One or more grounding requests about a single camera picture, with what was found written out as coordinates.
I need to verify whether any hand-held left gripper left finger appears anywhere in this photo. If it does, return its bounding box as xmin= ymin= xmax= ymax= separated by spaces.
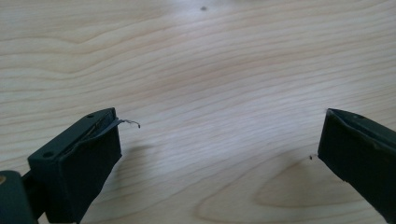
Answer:
xmin=27 ymin=107 xmax=141 ymax=224

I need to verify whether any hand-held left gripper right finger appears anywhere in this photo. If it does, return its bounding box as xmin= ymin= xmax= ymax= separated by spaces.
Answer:
xmin=317 ymin=107 xmax=396 ymax=224

